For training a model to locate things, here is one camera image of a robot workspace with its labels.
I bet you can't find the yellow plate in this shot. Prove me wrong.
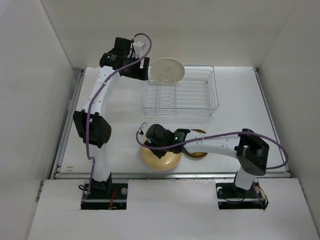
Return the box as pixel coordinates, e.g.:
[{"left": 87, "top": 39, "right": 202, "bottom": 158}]
[{"left": 141, "top": 147, "right": 182, "bottom": 172}]

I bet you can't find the cream white plate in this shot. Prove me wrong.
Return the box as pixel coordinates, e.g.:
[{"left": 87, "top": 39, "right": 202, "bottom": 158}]
[{"left": 149, "top": 58, "right": 185, "bottom": 85}]

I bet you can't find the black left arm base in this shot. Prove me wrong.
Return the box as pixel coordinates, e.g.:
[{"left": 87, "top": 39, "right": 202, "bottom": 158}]
[{"left": 78, "top": 183, "right": 128, "bottom": 210}]

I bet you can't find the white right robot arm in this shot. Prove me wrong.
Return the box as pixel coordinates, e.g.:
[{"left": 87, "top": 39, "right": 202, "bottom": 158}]
[{"left": 145, "top": 124, "right": 270, "bottom": 197}]

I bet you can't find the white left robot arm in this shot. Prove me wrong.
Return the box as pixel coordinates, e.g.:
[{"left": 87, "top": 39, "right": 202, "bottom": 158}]
[{"left": 73, "top": 37, "right": 150, "bottom": 199}]

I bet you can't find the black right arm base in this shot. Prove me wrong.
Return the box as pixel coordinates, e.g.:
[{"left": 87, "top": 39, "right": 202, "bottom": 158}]
[{"left": 215, "top": 181, "right": 269, "bottom": 210}]

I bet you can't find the white foam front board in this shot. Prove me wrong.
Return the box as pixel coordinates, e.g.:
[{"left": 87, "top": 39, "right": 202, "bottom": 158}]
[{"left": 28, "top": 178, "right": 319, "bottom": 240}]

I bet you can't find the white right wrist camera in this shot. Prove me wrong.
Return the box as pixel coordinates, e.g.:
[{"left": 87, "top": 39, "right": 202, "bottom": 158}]
[{"left": 138, "top": 122, "right": 148, "bottom": 135}]

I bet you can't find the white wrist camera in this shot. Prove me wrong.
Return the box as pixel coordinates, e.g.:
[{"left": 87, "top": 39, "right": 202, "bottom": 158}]
[
  {"left": 130, "top": 41, "right": 146, "bottom": 58},
  {"left": 138, "top": 122, "right": 148, "bottom": 135}
]

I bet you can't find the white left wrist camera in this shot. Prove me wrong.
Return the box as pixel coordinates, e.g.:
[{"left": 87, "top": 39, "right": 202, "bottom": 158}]
[{"left": 130, "top": 41, "right": 146, "bottom": 58}]

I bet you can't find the white wire dish rack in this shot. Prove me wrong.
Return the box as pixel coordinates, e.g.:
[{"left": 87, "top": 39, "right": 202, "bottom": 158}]
[{"left": 141, "top": 64, "right": 220, "bottom": 123}]

